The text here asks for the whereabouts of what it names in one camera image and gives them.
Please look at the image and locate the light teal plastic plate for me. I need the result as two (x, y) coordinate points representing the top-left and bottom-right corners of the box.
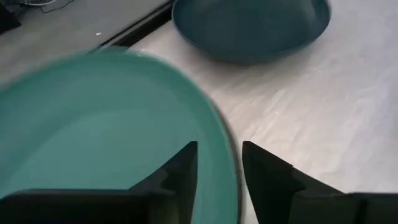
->
(0, 46), (243, 224)

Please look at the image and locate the thin grey floor cable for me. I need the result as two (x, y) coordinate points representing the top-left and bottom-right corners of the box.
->
(18, 0), (76, 14)

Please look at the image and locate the black aluminium table frame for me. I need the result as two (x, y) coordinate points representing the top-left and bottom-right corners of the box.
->
(98, 0), (175, 48)

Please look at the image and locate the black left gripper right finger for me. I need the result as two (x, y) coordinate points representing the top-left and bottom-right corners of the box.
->
(242, 141), (354, 224)

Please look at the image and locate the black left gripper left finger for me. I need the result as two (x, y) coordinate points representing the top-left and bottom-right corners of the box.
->
(129, 141), (198, 224)

